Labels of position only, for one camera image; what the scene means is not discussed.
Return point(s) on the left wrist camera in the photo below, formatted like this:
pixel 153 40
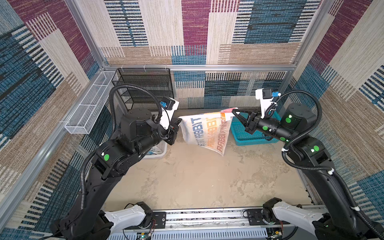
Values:
pixel 169 106

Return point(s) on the white plastic laundry basket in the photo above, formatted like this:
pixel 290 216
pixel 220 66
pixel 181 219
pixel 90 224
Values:
pixel 157 152

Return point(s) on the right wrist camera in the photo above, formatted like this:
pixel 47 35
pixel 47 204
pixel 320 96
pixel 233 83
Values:
pixel 266 98

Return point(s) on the black wire shelf rack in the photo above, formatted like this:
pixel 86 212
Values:
pixel 155 80

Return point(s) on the aluminium mounting rail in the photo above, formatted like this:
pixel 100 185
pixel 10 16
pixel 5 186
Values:
pixel 210 217

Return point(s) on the white wire mesh tray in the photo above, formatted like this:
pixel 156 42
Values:
pixel 87 112

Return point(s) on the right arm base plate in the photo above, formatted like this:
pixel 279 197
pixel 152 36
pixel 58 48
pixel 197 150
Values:
pixel 255 217

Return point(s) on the rabbit print striped towel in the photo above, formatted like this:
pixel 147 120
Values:
pixel 208 130

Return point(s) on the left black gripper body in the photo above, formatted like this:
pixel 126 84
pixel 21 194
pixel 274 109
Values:
pixel 169 140

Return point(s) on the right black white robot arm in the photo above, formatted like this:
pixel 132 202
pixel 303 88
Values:
pixel 344 219

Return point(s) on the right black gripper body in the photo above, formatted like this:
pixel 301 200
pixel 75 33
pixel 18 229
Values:
pixel 254 123

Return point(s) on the teal plastic basket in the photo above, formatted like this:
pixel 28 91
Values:
pixel 242 138

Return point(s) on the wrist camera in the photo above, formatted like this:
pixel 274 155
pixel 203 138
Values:
pixel 266 98
pixel 169 106

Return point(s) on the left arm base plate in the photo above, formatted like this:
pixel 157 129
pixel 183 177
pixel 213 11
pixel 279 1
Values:
pixel 155 220

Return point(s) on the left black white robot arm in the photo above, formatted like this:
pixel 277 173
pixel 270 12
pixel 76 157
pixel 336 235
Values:
pixel 133 137

